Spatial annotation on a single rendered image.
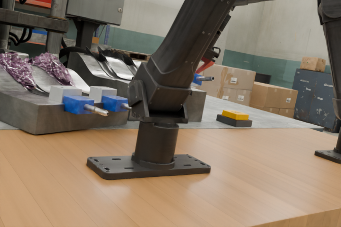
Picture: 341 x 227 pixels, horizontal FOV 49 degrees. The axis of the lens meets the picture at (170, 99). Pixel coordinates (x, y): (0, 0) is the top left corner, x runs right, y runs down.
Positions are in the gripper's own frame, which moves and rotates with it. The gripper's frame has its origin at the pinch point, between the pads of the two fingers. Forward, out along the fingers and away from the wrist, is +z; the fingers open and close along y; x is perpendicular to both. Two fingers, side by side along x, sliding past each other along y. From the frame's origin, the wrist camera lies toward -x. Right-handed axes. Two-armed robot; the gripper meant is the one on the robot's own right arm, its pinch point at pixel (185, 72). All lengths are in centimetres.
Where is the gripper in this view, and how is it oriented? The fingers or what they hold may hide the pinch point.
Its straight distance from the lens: 105.5
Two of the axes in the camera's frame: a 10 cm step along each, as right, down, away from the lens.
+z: -5.0, 8.3, 2.3
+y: -7.0, -2.3, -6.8
